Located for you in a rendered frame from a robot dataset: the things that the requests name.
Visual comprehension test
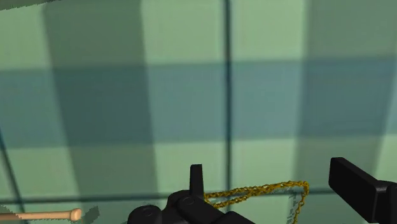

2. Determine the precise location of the gold chain necklace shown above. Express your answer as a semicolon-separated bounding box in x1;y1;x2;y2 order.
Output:
203;181;310;224

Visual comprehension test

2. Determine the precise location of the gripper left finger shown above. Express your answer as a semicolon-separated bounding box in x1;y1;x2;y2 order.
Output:
127;164;255;224

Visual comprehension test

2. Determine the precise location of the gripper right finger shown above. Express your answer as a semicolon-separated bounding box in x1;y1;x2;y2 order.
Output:
328;157;397;224

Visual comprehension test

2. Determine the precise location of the wooden baseball bat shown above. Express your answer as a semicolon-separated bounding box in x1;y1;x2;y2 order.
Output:
0;208;83;222

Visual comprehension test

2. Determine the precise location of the green plaid bed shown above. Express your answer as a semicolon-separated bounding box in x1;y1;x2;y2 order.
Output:
0;0;397;224

